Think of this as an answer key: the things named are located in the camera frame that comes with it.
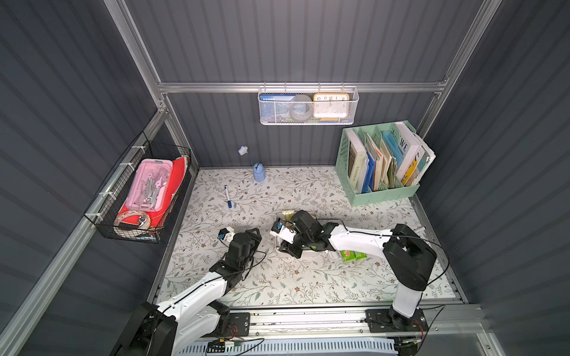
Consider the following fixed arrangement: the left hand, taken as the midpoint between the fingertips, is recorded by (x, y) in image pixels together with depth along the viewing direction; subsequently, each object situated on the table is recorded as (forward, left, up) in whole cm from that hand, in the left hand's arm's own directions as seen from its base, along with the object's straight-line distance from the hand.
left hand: (257, 231), depth 85 cm
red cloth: (+13, +27, +21) cm, 36 cm away
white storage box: (-10, -21, +2) cm, 23 cm away
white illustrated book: (+33, -66, +16) cm, 75 cm away
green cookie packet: (-6, -36, -10) cm, 38 cm away
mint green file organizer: (+35, -39, 0) cm, 52 cm away
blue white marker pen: (+21, +17, -9) cm, 29 cm away
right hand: (-3, -11, -4) cm, 12 cm away
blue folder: (+23, -48, +5) cm, 54 cm away
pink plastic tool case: (+5, +34, +21) cm, 40 cm away
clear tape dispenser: (-7, +32, +18) cm, 37 cm away
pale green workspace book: (+27, -42, +12) cm, 51 cm away
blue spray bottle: (+35, +3, -2) cm, 35 cm away
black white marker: (+5, -70, -9) cm, 70 cm away
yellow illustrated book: (+29, -69, +2) cm, 75 cm away
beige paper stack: (+26, -52, +13) cm, 60 cm away
